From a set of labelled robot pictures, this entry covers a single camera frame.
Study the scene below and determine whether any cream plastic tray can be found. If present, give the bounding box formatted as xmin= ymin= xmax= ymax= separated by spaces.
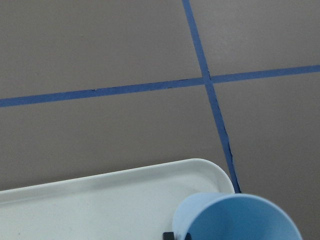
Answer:
xmin=0 ymin=158 xmax=234 ymax=240

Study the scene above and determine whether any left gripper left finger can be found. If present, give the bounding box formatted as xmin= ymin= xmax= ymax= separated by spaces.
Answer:
xmin=162 ymin=232 xmax=175 ymax=240

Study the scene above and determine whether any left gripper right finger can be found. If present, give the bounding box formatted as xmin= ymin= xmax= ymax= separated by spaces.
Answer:
xmin=185 ymin=233 xmax=192 ymax=240

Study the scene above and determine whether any blue ikea cup corner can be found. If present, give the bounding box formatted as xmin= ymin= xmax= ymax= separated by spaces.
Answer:
xmin=172 ymin=192 xmax=302 ymax=240

